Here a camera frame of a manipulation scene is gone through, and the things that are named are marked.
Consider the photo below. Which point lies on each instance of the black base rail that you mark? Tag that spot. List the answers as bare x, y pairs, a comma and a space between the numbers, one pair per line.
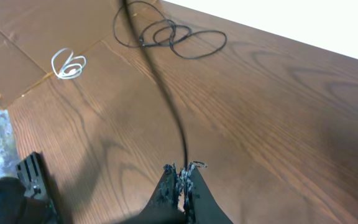
27, 197

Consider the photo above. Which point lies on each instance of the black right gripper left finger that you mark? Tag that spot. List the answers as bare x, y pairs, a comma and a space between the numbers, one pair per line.
162, 207

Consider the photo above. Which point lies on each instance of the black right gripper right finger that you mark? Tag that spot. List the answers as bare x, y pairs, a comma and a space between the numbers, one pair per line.
200, 206

